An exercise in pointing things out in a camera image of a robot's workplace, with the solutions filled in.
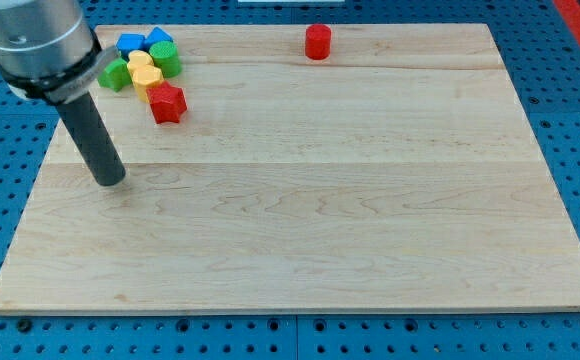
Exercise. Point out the green angular block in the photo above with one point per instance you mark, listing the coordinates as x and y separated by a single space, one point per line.
115 76

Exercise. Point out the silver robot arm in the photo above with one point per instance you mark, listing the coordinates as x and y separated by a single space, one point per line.
48 50

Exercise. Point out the green cylinder block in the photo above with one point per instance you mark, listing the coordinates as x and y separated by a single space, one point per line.
166 57

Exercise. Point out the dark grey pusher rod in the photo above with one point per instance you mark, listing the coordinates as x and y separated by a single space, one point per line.
88 132

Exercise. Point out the wooden board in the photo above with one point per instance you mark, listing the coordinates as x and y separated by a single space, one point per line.
398 176

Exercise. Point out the yellow hexagon block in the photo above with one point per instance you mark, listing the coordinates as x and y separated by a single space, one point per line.
145 78

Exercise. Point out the yellow rounded block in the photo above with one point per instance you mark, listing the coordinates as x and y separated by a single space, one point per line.
138 59

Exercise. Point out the blue angular block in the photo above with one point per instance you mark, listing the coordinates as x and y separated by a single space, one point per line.
156 35

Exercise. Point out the blue cube block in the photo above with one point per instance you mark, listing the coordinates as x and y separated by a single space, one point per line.
128 42

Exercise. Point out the red cylinder block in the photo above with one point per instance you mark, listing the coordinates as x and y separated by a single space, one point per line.
317 41

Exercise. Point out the red star block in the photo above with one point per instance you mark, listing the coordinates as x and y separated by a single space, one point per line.
167 103

